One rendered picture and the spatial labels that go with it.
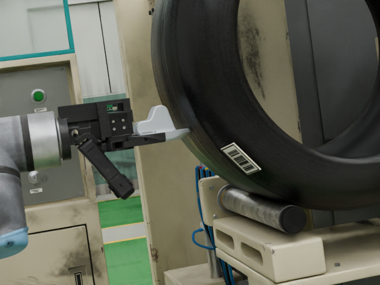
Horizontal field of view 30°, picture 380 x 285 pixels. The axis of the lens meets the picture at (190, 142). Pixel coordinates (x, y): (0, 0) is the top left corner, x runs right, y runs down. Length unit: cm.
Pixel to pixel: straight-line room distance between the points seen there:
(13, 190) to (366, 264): 57
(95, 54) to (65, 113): 921
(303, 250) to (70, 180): 84
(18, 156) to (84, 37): 927
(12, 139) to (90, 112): 13
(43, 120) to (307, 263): 47
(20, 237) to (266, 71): 68
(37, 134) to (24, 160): 5
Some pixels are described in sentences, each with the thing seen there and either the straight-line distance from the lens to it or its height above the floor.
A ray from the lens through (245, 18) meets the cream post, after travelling 150.
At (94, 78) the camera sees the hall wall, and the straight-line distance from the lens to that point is 1031.
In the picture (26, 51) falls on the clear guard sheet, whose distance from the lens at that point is 182.
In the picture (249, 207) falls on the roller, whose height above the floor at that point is 91.
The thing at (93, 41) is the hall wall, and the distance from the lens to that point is 1035.
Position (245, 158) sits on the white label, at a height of 101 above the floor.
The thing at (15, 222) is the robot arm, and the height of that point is 97.
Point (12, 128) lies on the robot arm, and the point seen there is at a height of 110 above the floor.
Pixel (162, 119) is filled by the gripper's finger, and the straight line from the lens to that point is 115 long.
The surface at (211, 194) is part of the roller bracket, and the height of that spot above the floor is 92.
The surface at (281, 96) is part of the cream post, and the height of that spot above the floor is 109.
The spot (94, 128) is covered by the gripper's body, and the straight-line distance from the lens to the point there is 114.
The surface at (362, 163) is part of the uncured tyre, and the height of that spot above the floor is 97.
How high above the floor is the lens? 110
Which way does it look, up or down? 3 degrees down
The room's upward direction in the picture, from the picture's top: 8 degrees counter-clockwise
